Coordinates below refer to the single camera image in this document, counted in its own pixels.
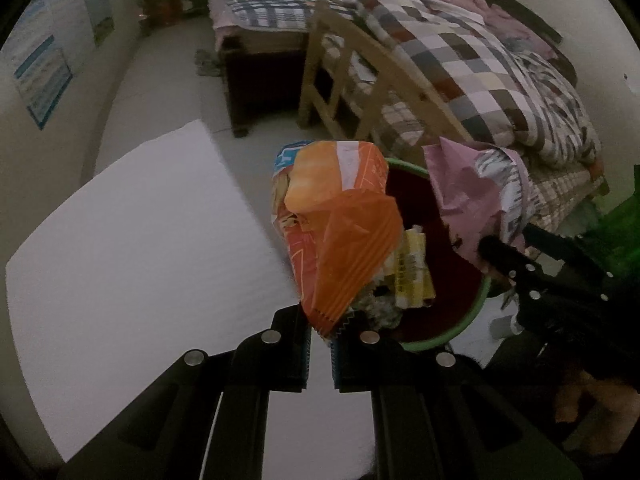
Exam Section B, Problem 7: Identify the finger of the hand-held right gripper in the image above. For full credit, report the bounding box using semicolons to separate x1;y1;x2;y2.
521;222;577;262
477;234;546;293

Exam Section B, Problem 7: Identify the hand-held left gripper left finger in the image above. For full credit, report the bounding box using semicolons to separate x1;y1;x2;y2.
57;307;312;480

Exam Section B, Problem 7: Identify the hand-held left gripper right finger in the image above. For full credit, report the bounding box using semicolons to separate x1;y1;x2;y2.
330;327;583;480

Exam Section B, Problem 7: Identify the brown printed paper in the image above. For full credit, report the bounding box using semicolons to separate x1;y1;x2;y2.
355;282;403;331

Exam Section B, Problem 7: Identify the pink plastic wrapper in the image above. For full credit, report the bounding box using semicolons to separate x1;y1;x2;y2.
422;136;531;273

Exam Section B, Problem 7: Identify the green bin with red inside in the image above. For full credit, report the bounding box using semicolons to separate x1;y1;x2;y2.
382;157;493;353

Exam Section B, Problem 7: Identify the yellow cardboard box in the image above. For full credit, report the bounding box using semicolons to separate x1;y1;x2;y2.
392;227;437;308

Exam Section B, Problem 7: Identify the orange snack bag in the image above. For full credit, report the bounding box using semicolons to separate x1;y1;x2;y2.
270;139;405;343

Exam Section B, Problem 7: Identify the person's right hand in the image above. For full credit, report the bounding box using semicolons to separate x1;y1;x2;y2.
556;367;638;428

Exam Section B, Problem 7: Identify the checkered quilt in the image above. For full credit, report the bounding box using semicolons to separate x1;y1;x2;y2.
357;0;601;168

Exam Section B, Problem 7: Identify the dark wooden headboard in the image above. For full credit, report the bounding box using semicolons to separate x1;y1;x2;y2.
470;0;581;86

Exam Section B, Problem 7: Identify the wooden chair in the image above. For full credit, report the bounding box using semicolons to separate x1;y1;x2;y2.
297;0;473;143

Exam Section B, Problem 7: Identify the pair of slippers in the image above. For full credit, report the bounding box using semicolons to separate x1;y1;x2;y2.
194;49;223;77

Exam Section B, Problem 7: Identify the blue plaid bedsheet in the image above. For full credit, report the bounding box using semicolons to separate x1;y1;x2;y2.
205;0;371;31

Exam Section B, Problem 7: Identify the dark wooden bed frame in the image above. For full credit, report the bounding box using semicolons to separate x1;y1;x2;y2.
220;30;308;138

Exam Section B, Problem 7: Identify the large blue wall poster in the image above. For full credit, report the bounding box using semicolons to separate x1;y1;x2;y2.
2;0;73;131

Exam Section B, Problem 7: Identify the green-edged wall poster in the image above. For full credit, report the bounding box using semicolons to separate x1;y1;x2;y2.
80;0;116;48

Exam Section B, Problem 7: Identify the pale wall poster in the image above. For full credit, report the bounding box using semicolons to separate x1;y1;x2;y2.
47;0;96;76

